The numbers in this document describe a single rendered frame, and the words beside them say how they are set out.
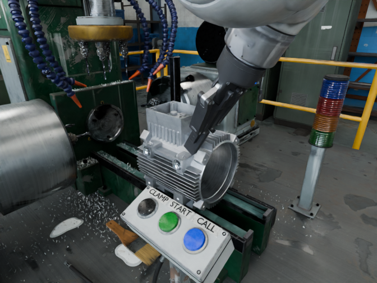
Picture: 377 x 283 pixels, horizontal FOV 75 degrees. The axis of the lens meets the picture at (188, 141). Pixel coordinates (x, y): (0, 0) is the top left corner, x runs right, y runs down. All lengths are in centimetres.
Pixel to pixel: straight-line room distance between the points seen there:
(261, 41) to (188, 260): 30
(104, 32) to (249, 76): 46
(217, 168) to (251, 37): 41
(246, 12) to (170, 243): 30
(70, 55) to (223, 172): 66
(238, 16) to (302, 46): 349
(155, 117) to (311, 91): 320
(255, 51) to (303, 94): 336
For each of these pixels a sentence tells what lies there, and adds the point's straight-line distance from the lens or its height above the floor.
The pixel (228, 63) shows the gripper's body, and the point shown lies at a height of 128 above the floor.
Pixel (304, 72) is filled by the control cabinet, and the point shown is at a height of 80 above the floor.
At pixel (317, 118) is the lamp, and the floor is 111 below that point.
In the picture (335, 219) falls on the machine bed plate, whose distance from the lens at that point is 90.
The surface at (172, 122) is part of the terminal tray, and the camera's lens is 57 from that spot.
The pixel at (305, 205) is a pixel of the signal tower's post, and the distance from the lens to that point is 88.
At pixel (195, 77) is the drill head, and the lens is 99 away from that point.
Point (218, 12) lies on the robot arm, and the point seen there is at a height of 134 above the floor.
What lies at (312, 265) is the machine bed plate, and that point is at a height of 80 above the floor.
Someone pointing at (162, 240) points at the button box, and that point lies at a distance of 38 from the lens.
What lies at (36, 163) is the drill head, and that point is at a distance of 63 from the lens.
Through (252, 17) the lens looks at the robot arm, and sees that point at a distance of 20.
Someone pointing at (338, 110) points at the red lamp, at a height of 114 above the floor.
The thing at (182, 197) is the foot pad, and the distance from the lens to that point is 57.
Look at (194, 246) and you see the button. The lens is 35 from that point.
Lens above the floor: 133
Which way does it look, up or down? 25 degrees down
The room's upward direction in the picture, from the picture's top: straight up
